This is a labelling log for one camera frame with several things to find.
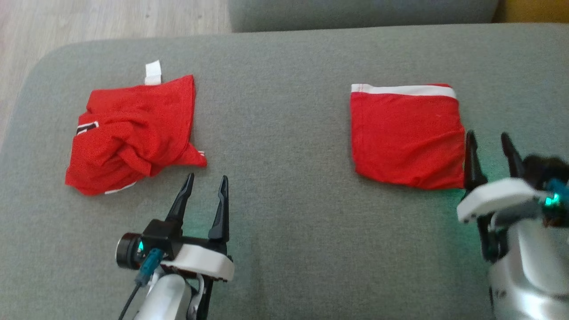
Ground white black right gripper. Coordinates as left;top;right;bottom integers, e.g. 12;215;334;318
457;130;550;264

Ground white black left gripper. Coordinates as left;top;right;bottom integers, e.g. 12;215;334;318
161;173;235;320

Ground red shorts with white band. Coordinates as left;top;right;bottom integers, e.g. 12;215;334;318
350;83;466;190

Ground red jersey with black lettering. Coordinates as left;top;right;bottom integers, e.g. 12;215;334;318
65;60;208;196

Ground grey fabric sofa seat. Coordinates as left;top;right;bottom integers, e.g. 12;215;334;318
0;23;569;320

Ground yellow cushion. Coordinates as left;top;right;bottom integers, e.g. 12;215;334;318
493;0;569;24

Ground grey fabric sofa cushion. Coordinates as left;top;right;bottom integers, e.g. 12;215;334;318
228;0;501;32

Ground black cable blue plug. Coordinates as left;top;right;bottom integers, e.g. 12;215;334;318
118;248;164;320
546;178;569;203

